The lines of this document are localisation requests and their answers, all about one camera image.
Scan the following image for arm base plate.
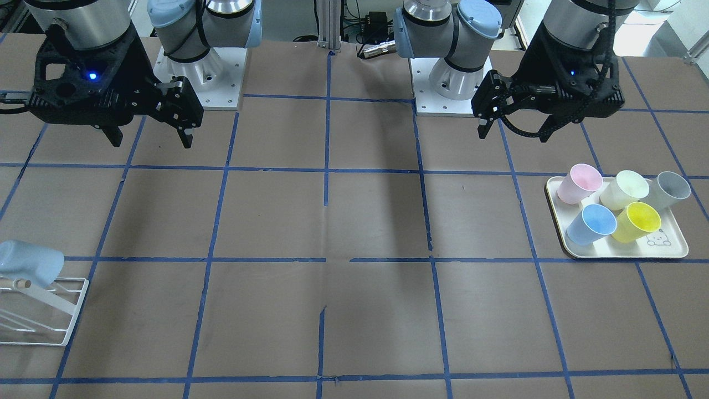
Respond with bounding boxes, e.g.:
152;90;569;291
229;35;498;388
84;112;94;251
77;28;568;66
153;48;248;111
409;58;492;117

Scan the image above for light blue cup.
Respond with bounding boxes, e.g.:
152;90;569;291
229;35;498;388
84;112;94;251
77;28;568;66
1;240;64;288

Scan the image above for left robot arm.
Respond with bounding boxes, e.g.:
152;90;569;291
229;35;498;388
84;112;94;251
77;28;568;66
393;1;638;143

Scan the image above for yellow cup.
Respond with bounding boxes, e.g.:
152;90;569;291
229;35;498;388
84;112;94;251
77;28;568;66
611;202;662;243

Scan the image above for grey cup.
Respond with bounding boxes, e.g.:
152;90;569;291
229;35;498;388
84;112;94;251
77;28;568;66
641;170;691;212

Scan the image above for white wire cup rack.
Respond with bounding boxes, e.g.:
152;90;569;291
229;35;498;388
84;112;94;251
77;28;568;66
1;278;89;347

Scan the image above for wooden rack dowel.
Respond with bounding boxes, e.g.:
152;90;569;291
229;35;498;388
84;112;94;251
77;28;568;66
0;279;32;290

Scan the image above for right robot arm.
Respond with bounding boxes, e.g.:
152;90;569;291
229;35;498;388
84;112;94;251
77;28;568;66
22;1;263;149

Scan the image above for aluminium frame post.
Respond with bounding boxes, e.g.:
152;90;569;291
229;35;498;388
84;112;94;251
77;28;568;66
316;0;342;53

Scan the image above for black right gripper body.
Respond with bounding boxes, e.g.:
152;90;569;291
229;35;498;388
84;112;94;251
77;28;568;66
26;24;160;134

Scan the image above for cream serving tray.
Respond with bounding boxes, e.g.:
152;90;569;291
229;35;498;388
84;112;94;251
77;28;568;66
544;176;689;259

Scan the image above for pale green cup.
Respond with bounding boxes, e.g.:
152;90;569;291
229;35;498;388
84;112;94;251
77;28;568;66
599;170;649;211

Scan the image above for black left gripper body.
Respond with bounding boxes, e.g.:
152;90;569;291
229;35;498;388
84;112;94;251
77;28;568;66
516;28;625;121

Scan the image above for pink cup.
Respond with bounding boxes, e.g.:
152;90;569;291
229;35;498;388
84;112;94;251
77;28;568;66
557;163;604;205

